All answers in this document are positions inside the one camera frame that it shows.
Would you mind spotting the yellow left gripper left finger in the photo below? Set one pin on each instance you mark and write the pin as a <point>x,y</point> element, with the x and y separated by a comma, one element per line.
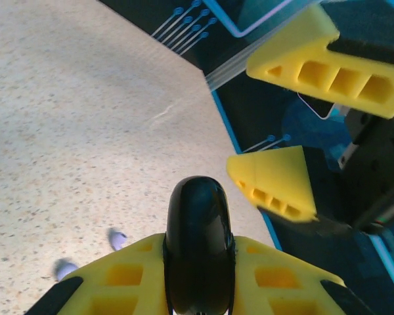
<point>118,288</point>

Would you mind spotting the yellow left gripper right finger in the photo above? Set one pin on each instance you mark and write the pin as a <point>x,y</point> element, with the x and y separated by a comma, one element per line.
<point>282,288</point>

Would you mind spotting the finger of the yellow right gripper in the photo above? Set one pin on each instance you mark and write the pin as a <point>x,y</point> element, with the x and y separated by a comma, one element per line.
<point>298,42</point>
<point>279,174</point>

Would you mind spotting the black earbud charging case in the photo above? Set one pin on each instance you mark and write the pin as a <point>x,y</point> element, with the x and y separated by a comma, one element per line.
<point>198,229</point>

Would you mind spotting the blue table side rail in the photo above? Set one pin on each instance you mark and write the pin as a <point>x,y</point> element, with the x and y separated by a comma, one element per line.
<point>228,124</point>

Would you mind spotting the aluminium frame post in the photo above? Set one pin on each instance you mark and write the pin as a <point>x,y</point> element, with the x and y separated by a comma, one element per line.
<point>230,67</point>

